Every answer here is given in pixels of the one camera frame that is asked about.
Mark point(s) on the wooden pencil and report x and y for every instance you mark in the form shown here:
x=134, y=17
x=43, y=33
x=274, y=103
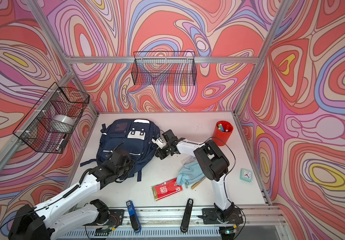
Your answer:
x=197, y=183

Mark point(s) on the black marker in left basket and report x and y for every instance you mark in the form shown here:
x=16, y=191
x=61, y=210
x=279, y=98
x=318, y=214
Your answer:
x=59, y=146

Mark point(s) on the silver tape roll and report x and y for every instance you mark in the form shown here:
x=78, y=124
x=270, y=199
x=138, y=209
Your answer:
x=62, y=124

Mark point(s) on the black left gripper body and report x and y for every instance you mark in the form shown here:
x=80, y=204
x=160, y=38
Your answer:
x=126, y=170

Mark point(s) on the navy blue backpack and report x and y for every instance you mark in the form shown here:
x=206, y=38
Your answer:
x=134, y=136

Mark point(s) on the red packet with white label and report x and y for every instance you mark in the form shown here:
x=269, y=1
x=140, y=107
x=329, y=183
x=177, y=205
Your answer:
x=166, y=189

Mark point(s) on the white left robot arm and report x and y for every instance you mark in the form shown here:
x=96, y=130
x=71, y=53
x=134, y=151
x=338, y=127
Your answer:
x=51, y=219

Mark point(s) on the black wire basket on wall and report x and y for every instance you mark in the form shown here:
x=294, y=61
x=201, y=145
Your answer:
x=164, y=68
x=37, y=133

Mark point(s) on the light blue pencil case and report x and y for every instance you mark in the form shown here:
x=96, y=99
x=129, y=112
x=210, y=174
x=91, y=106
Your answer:
x=189, y=174

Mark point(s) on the black wire basket on rear wall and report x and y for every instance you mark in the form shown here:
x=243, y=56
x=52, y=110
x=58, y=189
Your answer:
x=164, y=68

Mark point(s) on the mint green small clock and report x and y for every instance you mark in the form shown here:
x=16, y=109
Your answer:
x=246, y=175

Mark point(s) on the clear plastic pen box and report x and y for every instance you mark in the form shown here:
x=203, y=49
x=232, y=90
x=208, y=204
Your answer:
x=188, y=160

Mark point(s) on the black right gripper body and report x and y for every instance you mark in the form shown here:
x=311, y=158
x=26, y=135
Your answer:
x=165, y=151

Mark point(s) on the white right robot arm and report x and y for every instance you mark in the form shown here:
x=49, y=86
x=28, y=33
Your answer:
x=212, y=161

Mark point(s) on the blue stapler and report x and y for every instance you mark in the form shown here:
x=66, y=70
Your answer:
x=135, y=223

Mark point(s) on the red pen cup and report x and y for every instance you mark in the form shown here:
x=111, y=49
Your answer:
x=222, y=132

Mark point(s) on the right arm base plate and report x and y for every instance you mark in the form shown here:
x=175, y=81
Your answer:
x=212, y=216

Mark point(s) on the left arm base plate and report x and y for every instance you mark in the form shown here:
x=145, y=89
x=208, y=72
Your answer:
x=111, y=218

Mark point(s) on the black wire basket on left wall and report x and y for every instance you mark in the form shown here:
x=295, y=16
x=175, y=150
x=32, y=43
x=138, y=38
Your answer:
x=37, y=133

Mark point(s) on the black stapler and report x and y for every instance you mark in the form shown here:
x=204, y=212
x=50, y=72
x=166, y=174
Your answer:
x=187, y=215

